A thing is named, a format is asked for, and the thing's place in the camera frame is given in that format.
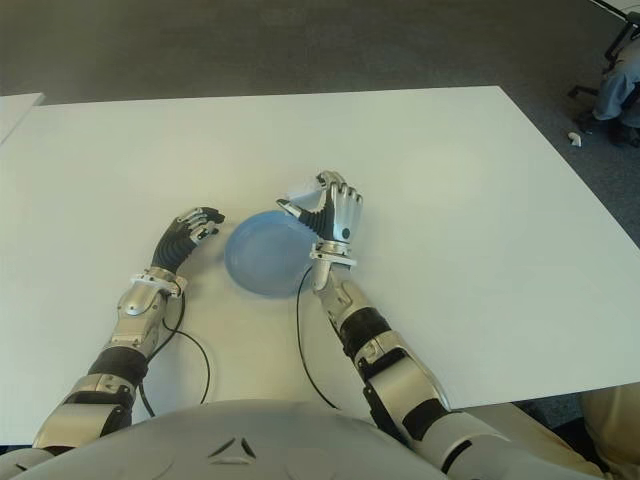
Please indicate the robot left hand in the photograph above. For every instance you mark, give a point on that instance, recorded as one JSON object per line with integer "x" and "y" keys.
{"x": 172, "y": 245}

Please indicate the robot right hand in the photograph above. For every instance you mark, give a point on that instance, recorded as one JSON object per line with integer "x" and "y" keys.
{"x": 340, "y": 220}

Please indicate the white charger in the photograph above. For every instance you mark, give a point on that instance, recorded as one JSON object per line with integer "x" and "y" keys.
{"x": 306, "y": 196}

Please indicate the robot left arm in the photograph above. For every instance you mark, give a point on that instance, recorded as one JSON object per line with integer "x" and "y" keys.
{"x": 137, "y": 305}

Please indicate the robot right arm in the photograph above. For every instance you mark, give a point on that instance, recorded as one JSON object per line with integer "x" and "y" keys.
{"x": 390, "y": 360}

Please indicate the blue plate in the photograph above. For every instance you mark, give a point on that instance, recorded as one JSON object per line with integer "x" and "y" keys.
{"x": 265, "y": 255}

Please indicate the white side table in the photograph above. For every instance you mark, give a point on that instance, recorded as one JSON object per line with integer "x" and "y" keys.
{"x": 15, "y": 115}

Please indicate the grey robot torso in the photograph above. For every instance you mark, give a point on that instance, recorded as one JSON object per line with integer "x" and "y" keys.
{"x": 240, "y": 445}

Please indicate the small white floor object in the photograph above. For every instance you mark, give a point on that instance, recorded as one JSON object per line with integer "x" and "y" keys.
{"x": 575, "y": 139}

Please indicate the seated person in jeans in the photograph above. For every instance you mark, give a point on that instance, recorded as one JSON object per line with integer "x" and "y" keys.
{"x": 612, "y": 95}

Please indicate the black office chair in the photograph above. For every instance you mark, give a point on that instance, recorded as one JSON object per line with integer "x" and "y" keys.
{"x": 615, "y": 45}

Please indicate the beige rounded object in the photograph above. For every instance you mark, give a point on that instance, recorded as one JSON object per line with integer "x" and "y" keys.
{"x": 615, "y": 425}

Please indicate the white table corner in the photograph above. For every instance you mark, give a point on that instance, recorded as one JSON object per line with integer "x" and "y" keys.
{"x": 625, "y": 7}

